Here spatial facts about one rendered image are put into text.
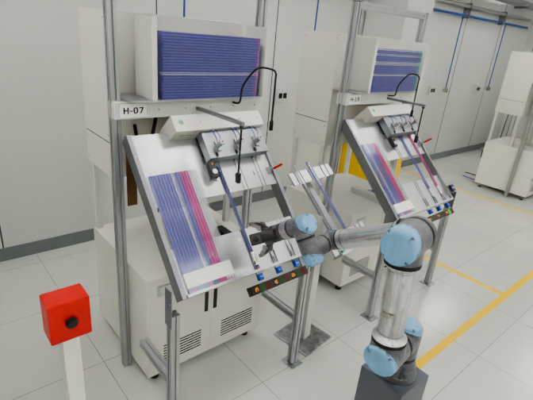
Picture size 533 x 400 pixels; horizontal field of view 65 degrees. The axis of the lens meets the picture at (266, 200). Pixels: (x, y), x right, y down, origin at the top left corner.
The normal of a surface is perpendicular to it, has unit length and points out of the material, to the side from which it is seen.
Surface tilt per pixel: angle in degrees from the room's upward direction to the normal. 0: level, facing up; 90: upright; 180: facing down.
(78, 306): 90
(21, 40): 90
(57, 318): 90
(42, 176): 90
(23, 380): 0
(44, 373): 0
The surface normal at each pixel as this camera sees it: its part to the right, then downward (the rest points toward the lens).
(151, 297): 0.65, 0.34
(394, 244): -0.66, 0.10
